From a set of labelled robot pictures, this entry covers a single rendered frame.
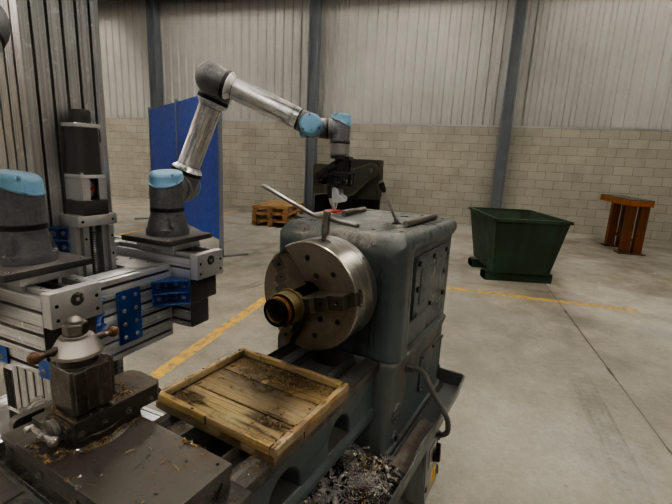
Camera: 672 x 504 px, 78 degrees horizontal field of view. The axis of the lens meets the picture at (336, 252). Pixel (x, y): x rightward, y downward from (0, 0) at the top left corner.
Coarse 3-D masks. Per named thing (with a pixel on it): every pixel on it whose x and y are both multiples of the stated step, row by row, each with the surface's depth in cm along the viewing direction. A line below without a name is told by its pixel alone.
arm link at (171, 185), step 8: (152, 176) 146; (160, 176) 145; (168, 176) 146; (176, 176) 148; (152, 184) 146; (160, 184) 145; (168, 184) 146; (176, 184) 148; (184, 184) 154; (152, 192) 147; (160, 192) 146; (168, 192) 147; (176, 192) 148; (184, 192) 154; (152, 200) 147; (160, 200) 146; (168, 200) 147; (176, 200) 149; (184, 200) 159; (160, 208) 147; (168, 208) 148; (176, 208) 149
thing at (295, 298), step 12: (288, 288) 108; (276, 300) 103; (288, 300) 105; (300, 300) 107; (264, 312) 106; (276, 312) 109; (288, 312) 103; (300, 312) 107; (276, 324) 105; (288, 324) 106
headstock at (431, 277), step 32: (288, 224) 138; (320, 224) 134; (384, 224) 139; (448, 224) 155; (384, 256) 120; (416, 256) 132; (448, 256) 166; (384, 288) 121; (416, 288) 133; (384, 320) 123; (416, 320) 141; (352, 352) 131; (384, 352) 125
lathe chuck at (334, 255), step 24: (312, 240) 115; (336, 240) 119; (312, 264) 114; (336, 264) 110; (360, 264) 115; (264, 288) 124; (336, 288) 111; (360, 288) 110; (336, 312) 112; (360, 312) 111; (312, 336) 118; (336, 336) 114
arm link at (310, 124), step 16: (208, 64) 141; (208, 80) 140; (224, 80) 139; (240, 80) 141; (224, 96) 143; (240, 96) 141; (256, 96) 141; (272, 96) 142; (272, 112) 142; (288, 112) 142; (304, 112) 143; (304, 128) 141; (320, 128) 142
